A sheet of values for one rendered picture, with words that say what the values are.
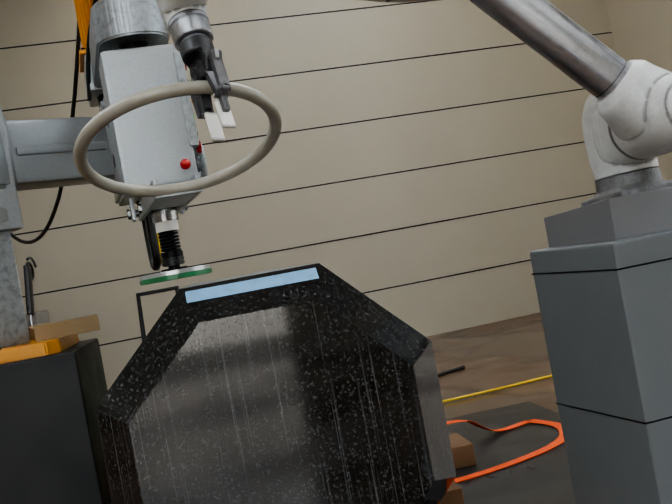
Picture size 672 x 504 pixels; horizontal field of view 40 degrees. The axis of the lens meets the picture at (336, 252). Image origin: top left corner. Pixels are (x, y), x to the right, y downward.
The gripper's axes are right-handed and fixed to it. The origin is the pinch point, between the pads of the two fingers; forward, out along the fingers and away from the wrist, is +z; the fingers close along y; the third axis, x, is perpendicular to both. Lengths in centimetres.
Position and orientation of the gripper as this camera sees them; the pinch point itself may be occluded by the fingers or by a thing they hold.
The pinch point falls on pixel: (220, 121)
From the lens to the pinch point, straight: 196.2
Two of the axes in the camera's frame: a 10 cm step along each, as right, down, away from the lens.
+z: 3.1, 8.9, -3.4
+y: -5.3, 4.6, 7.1
